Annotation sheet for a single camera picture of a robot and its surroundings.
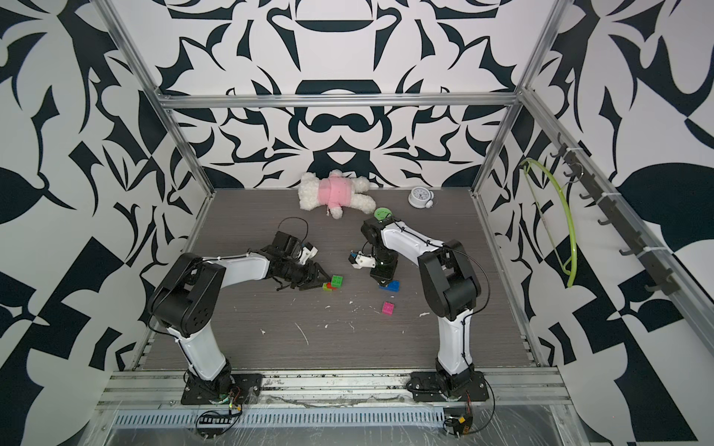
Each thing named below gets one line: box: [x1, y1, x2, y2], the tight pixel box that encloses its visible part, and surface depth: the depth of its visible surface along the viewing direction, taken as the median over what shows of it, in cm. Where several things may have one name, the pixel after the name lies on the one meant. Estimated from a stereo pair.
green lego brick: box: [330, 275, 344, 289], surface depth 91 cm
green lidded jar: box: [373, 207, 393, 222], surface depth 110 cm
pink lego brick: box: [382, 301, 396, 315], surface depth 88 cm
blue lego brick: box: [379, 280, 401, 293], surface depth 93 cm
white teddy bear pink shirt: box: [297, 169, 377, 220], surface depth 111 cm
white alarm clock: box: [408, 185, 435, 210], surface depth 117 cm
